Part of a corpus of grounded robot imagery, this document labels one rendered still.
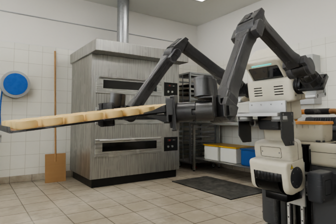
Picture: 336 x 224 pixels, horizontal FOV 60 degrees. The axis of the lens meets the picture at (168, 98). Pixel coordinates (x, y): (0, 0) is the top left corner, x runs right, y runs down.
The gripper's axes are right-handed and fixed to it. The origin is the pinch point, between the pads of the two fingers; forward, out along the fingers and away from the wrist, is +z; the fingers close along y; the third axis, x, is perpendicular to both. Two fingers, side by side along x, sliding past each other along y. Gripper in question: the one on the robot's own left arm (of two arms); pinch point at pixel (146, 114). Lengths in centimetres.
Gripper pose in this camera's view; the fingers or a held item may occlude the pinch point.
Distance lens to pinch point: 86.9
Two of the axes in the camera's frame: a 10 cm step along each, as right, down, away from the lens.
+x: 1.7, -0.1, 9.8
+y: 0.7, 10.0, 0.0
